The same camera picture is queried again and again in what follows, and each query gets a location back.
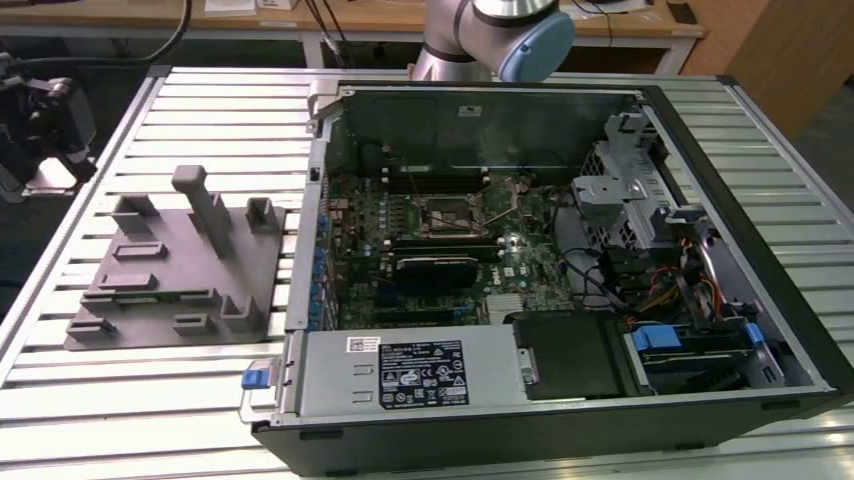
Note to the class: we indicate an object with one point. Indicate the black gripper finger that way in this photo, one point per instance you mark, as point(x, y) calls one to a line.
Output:
point(81, 166)

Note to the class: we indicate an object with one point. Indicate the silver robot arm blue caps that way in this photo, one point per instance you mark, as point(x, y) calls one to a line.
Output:
point(460, 30)

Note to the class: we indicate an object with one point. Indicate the CPU socket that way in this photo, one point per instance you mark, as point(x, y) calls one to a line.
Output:
point(447, 205)

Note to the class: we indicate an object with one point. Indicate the grey parts rack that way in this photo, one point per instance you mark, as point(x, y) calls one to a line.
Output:
point(167, 227)

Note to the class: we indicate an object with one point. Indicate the wooden desk white legs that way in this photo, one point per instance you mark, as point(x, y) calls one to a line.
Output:
point(133, 15)

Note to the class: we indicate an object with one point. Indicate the green RAM stick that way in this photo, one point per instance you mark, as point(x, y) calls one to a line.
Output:
point(167, 299)

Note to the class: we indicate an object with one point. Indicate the white labelled box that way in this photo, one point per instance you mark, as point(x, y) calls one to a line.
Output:
point(276, 4)

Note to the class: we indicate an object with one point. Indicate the blue case latch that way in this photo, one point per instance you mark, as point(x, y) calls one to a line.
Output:
point(255, 379)

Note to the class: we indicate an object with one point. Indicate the black RAM slot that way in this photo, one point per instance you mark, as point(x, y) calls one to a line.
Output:
point(494, 255)
point(440, 244)
point(440, 171)
point(440, 185)

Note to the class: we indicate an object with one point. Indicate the black graphics card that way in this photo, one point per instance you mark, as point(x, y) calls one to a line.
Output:
point(436, 275)

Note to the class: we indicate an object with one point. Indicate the black expansion slot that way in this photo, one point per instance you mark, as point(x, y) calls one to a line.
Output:
point(414, 316)

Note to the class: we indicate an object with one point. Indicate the silver finned heat sink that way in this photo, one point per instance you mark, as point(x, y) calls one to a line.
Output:
point(504, 306)

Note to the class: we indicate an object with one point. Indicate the green motherboard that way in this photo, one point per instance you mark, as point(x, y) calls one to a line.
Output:
point(534, 260)

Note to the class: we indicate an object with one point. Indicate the silver power supply black label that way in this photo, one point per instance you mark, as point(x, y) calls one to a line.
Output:
point(494, 360)

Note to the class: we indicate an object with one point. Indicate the black PC case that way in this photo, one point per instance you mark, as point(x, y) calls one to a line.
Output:
point(467, 440)

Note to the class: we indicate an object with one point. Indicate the metal drive cage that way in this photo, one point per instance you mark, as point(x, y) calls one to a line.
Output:
point(614, 195)

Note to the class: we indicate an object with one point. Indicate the black plastic shroud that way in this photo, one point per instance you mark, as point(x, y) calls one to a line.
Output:
point(574, 355)

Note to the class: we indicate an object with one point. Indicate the small blue plastic tab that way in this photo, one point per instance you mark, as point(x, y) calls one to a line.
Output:
point(754, 335)

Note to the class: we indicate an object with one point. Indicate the wooden cabinet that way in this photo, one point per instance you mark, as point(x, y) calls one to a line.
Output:
point(787, 50)

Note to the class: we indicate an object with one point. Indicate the metal disk bay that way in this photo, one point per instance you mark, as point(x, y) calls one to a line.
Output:
point(767, 370)

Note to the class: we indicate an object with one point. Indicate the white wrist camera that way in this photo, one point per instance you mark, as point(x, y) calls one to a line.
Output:
point(81, 117)

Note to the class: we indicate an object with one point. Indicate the grey plastic bracket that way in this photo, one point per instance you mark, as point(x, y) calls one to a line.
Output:
point(680, 216)

